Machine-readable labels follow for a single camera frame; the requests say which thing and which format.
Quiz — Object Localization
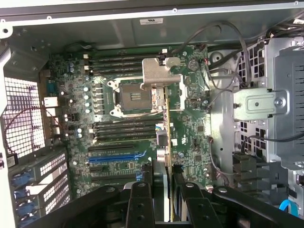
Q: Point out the long black expansion slot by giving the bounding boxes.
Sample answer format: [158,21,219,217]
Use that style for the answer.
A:
[87,143,134,153]
[91,174,139,183]

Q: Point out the blue slot clip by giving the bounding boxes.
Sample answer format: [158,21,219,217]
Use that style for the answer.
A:
[10,170,34,189]
[13,201,37,219]

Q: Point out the thin locking lever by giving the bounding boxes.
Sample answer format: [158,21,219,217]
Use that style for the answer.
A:
[89,69,113,84]

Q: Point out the blue expansion slot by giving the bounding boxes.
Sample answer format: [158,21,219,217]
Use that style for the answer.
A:
[88,153,136,164]

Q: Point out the silver disk bay cage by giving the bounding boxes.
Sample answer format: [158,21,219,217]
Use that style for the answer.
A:
[232,35,304,171]

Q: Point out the silver coin cell battery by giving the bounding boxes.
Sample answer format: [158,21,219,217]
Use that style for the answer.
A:
[188,58,200,71]

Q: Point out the black disk connector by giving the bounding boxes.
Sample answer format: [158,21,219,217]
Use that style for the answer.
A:
[232,152,271,191]

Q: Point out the black RAM slot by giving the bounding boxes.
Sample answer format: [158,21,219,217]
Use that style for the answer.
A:
[89,57,143,63]
[84,48,168,57]
[90,68,143,75]
[95,132,158,138]
[84,62,143,69]
[95,120,164,126]
[95,125,158,132]

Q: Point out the blue wire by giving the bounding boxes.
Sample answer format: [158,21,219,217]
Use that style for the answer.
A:
[278,199,299,217]

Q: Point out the green motherboard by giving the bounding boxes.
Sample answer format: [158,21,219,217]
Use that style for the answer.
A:
[39,44,214,202]

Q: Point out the white case label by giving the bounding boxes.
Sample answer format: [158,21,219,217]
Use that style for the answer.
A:
[139,18,164,26]

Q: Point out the dark looped wire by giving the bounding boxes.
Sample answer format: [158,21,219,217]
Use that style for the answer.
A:
[166,20,253,87]

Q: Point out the black intrusion switch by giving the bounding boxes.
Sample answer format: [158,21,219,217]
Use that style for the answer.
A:
[6,153,19,169]

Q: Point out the silver network port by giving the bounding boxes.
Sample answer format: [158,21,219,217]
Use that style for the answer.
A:
[43,96,59,108]

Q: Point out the open black PC case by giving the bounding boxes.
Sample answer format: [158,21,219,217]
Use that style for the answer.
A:
[0,0,304,228]

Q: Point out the blue serial port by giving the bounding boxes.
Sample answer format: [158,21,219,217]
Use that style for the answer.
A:
[46,80,58,94]

